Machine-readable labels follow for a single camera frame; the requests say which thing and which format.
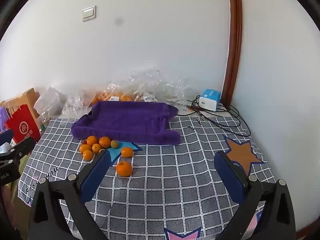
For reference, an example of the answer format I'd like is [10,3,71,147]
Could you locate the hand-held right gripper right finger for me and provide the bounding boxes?
[214,151,297,240]

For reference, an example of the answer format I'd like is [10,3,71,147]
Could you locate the large orange with stem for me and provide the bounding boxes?
[116,161,133,177]

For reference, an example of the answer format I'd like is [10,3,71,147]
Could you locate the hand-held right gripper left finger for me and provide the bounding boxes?
[29,151,112,240]

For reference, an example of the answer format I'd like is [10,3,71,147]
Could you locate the pile of bagged oranges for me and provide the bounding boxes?
[90,91,140,105]

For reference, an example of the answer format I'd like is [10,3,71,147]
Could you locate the brown wooden door frame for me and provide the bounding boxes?
[220,0,243,107]

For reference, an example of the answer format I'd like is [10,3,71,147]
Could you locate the purple towel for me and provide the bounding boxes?
[71,101,181,146]

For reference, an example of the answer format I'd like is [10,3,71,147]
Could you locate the crumpled clear plastic bag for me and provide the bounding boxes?
[61,90,95,117]

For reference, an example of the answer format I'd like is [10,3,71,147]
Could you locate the grey checked tablecloth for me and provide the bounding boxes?
[18,116,278,240]

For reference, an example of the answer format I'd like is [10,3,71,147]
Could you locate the white wall light switch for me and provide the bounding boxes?
[82,5,97,22]

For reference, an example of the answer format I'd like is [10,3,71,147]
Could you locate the red paper bag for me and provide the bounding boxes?
[4,104,42,143]

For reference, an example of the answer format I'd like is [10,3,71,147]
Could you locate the large clear plastic bag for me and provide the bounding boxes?
[100,69,200,105]

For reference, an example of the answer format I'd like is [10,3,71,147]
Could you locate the purple plush cloth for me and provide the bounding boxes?
[0,106,12,133]

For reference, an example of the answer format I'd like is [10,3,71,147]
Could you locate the wooden chair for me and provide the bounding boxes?
[0,88,42,120]

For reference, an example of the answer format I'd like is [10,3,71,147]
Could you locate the blue and white box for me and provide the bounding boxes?
[199,89,222,112]

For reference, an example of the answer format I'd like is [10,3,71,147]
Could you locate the black cable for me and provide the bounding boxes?
[175,97,251,137]
[186,95,240,128]

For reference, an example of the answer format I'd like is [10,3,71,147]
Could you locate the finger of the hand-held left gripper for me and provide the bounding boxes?
[0,137,35,168]
[0,129,14,145]

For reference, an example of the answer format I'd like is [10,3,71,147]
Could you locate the grey plastic bag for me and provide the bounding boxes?
[33,87,67,118]

